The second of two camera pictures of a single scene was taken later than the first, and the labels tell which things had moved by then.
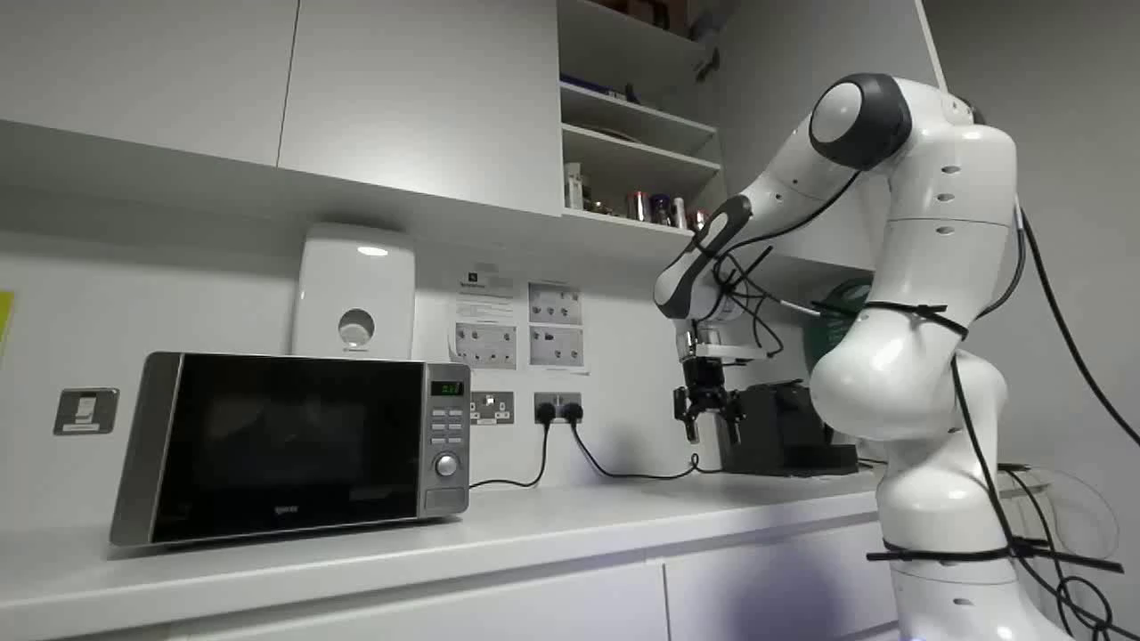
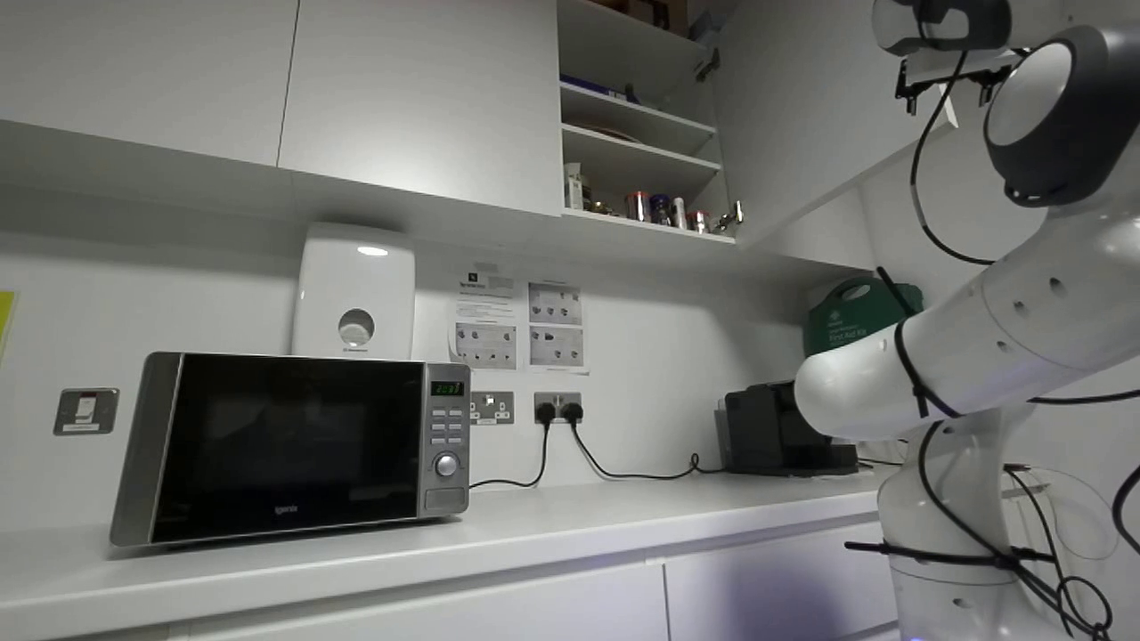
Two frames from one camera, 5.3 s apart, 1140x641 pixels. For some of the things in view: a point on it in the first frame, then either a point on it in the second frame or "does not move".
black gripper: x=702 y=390 to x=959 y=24
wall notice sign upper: x=555 y=304 does not move
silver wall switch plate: x=493 y=406 does not move
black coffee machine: x=774 y=429 does not move
